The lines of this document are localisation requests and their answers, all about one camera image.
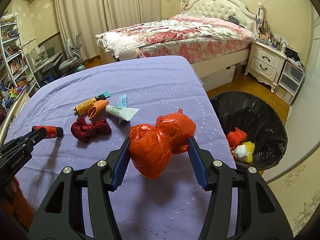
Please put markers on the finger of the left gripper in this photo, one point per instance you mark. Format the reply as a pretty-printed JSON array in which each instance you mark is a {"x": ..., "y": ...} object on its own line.
[{"x": 17, "y": 152}]

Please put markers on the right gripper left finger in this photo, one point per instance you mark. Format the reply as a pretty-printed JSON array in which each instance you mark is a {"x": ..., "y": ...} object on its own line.
[{"x": 60, "y": 215}]

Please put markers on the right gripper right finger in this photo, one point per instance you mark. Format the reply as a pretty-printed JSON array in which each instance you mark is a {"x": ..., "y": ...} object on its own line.
[{"x": 241, "y": 206}]

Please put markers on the small red bottle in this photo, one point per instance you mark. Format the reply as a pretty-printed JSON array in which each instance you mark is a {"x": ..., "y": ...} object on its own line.
[{"x": 52, "y": 131}]

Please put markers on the white plastic bag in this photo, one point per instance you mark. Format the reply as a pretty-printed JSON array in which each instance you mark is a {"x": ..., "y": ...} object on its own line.
[{"x": 241, "y": 151}]

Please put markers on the yellow foam fruit net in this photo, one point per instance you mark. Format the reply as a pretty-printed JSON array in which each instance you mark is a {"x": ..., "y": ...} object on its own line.
[{"x": 249, "y": 147}]

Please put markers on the dark red ribbon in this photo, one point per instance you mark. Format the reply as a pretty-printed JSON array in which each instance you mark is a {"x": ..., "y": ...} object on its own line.
[{"x": 84, "y": 131}]

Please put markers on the amber medicine bottle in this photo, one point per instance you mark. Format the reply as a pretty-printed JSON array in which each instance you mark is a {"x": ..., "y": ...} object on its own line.
[{"x": 82, "y": 109}]

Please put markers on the red foam fruit net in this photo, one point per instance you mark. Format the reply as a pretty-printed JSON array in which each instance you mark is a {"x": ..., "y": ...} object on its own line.
[{"x": 236, "y": 137}]

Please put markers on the orange paper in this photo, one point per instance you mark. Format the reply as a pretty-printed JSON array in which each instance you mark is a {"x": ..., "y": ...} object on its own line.
[{"x": 97, "y": 108}]

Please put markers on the red knotted plastic bag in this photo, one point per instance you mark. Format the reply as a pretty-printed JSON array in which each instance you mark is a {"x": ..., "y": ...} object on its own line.
[{"x": 151, "y": 147}]

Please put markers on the white green tube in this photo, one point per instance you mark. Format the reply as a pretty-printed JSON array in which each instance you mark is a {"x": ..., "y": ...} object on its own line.
[{"x": 114, "y": 110}]

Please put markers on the blue sachet packet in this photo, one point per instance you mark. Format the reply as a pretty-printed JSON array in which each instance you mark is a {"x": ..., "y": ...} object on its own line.
[{"x": 121, "y": 102}]

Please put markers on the teal white small box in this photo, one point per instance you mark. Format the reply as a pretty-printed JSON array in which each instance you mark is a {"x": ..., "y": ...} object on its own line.
[{"x": 106, "y": 94}]

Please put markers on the black lined trash bin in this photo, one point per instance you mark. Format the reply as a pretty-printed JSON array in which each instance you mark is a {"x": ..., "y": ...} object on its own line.
[{"x": 263, "y": 126}]

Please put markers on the white bookshelf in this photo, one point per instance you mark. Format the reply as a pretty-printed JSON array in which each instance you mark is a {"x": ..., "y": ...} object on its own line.
[{"x": 15, "y": 68}]

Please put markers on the study desk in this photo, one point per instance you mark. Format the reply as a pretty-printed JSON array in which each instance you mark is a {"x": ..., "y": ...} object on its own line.
[{"x": 41, "y": 69}]

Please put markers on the purple bedspread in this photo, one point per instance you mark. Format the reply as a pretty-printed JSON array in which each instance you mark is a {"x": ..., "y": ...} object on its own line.
[{"x": 171, "y": 207}]

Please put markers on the grey desk chair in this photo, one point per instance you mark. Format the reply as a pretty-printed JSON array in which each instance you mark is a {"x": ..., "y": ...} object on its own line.
[{"x": 74, "y": 63}]

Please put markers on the clear plastic drawer unit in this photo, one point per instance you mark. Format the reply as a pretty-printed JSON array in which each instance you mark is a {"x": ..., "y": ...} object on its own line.
[{"x": 290, "y": 80}]

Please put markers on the white under-bed box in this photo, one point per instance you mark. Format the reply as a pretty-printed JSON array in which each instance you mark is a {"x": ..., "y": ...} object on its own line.
[{"x": 218, "y": 79}]

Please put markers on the white nightstand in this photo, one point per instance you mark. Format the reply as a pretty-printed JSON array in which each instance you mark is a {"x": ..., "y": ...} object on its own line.
[{"x": 265, "y": 64}]

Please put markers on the beige curtains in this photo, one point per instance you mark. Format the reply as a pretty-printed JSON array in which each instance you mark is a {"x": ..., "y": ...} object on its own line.
[{"x": 89, "y": 18}]

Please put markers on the floral quilt bed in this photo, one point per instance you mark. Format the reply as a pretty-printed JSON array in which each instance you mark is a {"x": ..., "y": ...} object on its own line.
[{"x": 196, "y": 39}]

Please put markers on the white tufted headboard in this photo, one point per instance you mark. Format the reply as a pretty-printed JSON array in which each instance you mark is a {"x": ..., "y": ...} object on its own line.
[{"x": 225, "y": 9}]

